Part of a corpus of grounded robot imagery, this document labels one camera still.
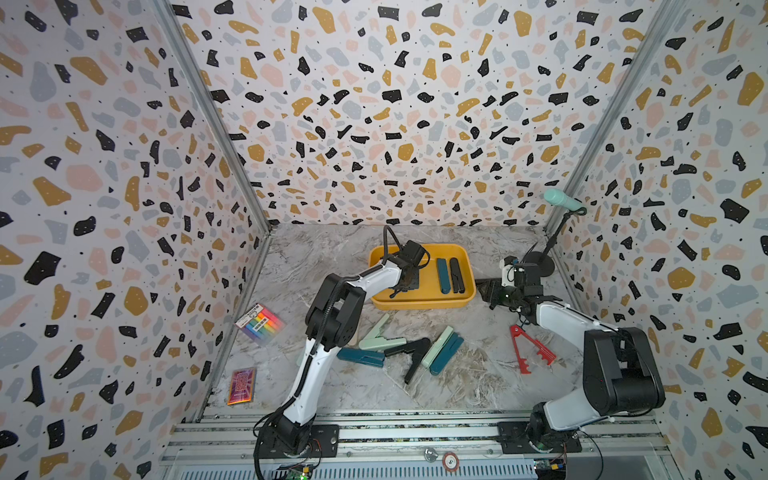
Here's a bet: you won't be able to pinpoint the yellow storage box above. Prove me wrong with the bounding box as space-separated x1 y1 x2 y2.
372 243 476 311

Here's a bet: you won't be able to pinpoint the black pruning pliers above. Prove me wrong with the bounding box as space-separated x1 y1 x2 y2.
449 257 466 294

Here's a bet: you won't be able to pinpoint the light green pliers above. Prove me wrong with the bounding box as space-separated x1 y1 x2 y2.
358 314 407 351
421 326 454 369

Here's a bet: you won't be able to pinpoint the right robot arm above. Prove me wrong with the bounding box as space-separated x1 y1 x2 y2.
475 257 665 452

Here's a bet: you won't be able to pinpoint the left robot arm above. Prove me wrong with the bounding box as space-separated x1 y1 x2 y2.
254 239 430 456

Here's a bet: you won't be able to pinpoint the open black pliers centre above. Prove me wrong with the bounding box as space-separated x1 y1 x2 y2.
384 337 432 385

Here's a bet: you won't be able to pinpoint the red pruning pliers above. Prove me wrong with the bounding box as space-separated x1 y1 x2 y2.
509 325 557 375

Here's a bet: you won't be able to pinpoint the open light green pliers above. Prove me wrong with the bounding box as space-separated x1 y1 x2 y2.
358 314 407 351

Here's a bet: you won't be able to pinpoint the teal pliers lower left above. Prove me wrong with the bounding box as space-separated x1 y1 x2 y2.
337 348 386 368

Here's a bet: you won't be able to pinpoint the highlighter pen pack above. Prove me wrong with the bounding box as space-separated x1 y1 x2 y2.
235 304 284 345

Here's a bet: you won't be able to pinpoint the pink card pack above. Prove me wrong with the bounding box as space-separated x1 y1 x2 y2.
227 367 257 406

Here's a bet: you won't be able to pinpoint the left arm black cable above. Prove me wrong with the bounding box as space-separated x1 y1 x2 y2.
251 224 433 480

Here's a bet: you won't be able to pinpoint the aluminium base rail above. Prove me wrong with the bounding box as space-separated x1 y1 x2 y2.
160 408 683 479

